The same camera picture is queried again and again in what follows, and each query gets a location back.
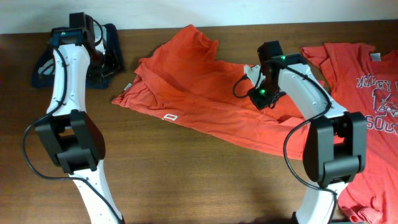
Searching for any orange Fram t-shirt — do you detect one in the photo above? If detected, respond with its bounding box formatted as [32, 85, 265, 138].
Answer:
[113, 25, 308, 160]

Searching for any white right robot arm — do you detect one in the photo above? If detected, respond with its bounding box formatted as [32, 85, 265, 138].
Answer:
[245, 40, 366, 224]

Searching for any light grey folded shirt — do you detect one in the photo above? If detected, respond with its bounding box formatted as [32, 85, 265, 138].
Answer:
[38, 59, 53, 75]

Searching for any dark navy folded garment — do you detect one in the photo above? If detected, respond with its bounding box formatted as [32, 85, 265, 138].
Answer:
[31, 24, 125, 89]

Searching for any red soccer t-shirt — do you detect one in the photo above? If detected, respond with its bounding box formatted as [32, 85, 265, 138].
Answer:
[301, 43, 397, 223]

